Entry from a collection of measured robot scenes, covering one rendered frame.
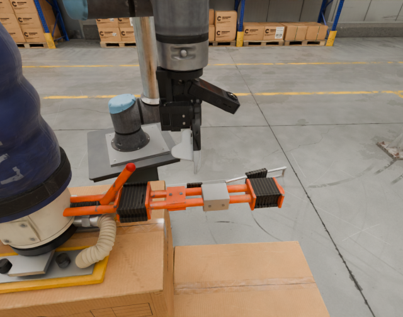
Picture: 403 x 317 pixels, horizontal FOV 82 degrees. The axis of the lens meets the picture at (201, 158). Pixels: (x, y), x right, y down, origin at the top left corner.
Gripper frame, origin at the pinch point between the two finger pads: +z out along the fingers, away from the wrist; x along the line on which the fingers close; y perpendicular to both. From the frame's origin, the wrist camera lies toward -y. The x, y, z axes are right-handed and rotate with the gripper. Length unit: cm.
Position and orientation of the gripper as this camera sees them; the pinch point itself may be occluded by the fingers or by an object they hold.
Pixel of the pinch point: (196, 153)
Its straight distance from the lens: 55.2
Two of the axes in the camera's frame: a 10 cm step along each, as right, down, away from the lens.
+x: 0.8, 6.0, -7.9
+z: 0.0, 8.0, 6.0
